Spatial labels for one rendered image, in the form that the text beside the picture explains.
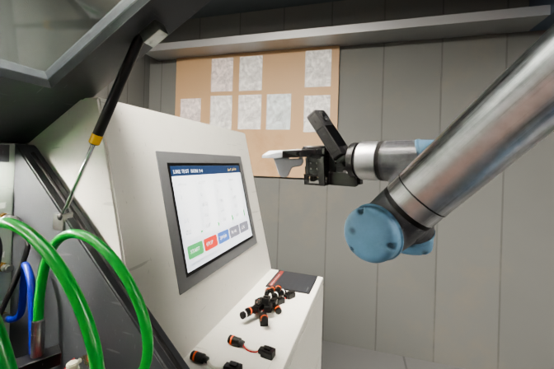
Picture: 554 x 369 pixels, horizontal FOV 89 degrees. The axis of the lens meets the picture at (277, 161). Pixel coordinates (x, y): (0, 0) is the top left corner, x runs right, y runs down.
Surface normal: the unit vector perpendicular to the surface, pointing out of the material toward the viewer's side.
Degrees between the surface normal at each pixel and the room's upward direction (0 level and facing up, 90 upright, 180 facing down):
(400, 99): 90
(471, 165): 106
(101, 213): 90
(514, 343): 90
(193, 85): 90
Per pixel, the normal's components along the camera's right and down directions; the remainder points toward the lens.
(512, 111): -0.62, 0.03
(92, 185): -0.32, -0.01
